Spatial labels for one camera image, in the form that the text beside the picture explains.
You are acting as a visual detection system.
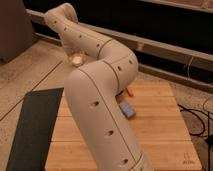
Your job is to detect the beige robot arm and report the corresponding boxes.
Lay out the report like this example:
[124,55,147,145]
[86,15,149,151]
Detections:
[44,3,154,171]

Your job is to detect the orange red marker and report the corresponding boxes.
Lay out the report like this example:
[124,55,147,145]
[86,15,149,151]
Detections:
[126,87,134,97]

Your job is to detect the dark floor mat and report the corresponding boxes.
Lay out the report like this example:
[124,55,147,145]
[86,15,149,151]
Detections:
[6,88,63,171]

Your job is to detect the brown cabinet corner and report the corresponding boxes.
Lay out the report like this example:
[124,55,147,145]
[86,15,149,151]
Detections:
[0,0,37,62]

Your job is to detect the black cables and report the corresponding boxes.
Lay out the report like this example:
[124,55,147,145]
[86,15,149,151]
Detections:
[178,96,213,148]

